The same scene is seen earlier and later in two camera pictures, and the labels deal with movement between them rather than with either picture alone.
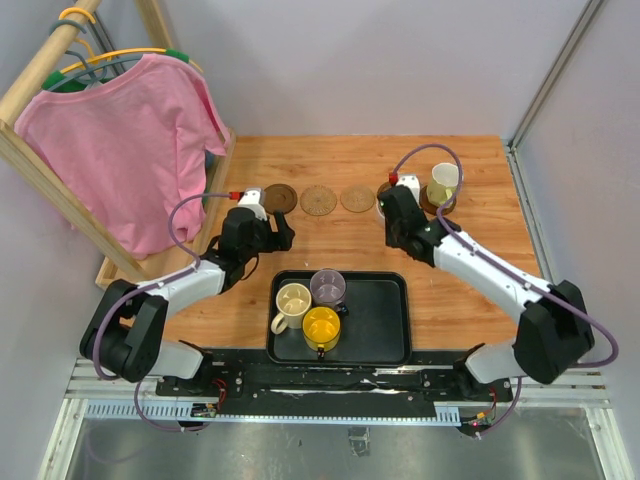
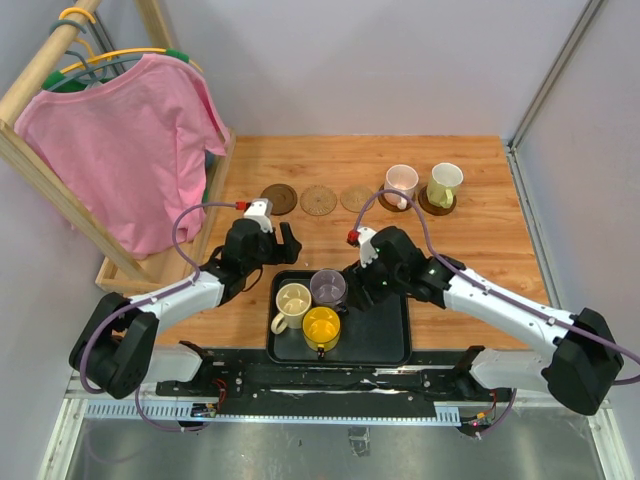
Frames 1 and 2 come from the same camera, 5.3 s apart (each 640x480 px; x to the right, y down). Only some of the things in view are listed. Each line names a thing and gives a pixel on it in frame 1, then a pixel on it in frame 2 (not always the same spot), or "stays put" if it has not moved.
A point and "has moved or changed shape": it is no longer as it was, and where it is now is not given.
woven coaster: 357,199 stays put
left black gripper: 282,239 → 286,252
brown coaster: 384,187 has moved or changed shape
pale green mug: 444,183 stays put
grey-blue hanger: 94,73 stays put
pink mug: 381,212 → 403,178
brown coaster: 280,197 stays put
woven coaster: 318,200 stays put
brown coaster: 429,207 stays put
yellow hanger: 91,59 stays put
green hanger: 58,76 stays put
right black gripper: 388,236 → 356,278
